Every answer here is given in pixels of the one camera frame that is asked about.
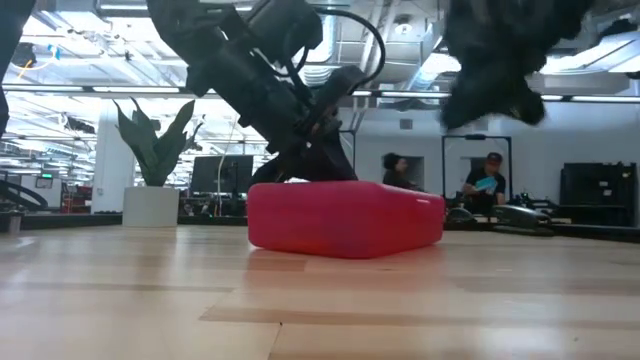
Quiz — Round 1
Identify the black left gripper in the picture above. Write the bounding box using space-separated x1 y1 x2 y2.
187 39 359 184

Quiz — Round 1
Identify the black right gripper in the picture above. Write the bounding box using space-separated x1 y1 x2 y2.
439 0 597 132

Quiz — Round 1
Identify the pink plastic pencil box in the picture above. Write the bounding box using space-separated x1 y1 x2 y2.
246 180 446 260

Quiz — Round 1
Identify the person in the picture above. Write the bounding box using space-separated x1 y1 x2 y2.
460 151 507 215
382 152 420 191

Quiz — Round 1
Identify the black computer monitor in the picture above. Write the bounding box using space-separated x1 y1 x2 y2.
189 154 255 194

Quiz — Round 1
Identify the black storage cabinet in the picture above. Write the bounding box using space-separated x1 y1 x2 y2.
559 161 639 229

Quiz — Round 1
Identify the green snake plant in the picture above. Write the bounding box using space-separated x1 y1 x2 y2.
113 97 206 188

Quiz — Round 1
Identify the white round planter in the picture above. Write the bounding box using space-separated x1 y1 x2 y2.
122 186 180 229

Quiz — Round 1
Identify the white building column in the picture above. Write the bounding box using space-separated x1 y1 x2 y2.
91 99 137 215

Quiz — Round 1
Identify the red tool cart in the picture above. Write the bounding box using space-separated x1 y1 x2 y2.
62 185 94 214

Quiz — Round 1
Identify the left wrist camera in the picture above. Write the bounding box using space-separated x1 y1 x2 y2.
312 64 369 134

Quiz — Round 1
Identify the silver ventilation duct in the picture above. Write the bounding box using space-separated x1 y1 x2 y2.
303 13 342 87

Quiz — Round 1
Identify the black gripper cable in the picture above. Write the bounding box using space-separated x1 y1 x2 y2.
299 7 387 94

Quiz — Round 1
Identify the black table frame rail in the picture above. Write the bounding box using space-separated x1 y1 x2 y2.
0 212 640 245

